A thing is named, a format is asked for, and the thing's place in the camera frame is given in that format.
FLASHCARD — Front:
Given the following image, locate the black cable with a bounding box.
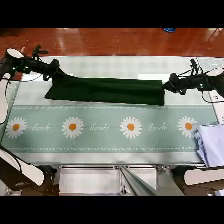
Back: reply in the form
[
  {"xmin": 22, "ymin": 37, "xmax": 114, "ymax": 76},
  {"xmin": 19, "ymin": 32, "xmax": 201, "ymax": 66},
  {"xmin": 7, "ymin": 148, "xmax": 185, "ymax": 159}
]
[{"xmin": 200, "ymin": 89, "xmax": 224, "ymax": 105}]

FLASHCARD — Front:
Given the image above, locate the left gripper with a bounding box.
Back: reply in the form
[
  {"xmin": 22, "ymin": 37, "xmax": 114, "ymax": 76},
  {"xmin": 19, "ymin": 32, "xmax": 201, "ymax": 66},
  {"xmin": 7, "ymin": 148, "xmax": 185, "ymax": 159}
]
[{"xmin": 45, "ymin": 58, "xmax": 67, "ymax": 80}]

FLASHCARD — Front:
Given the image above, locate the dark green garment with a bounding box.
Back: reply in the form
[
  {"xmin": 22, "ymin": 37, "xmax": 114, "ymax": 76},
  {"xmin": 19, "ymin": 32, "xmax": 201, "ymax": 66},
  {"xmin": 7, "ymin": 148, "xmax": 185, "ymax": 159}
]
[{"xmin": 43, "ymin": 68, "xmax": 167, "ymax": 107}]

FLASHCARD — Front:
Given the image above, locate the light blue garment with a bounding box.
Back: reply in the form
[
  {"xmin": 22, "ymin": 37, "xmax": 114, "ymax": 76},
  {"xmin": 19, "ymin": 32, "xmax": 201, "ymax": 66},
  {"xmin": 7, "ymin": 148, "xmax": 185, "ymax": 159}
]
[{"xmin": 193, "ymin": 123, "xmax": 224, "ymax": 169}]

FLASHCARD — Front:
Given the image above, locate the silver frame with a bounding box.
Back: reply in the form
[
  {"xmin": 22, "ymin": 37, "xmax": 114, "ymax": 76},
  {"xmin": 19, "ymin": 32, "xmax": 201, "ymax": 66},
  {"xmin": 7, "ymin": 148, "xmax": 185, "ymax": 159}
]
[{"xmin": 0, "ymin": 162, "xmax": 224, "ymax": 197}]

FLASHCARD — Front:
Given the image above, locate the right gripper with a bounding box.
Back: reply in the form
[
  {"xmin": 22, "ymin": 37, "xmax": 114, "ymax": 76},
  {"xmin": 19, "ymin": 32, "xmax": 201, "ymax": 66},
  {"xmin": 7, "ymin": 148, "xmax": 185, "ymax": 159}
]
[{"xmin": 161, "ymin": 72, "xmax": 183, "ymax": 96}]

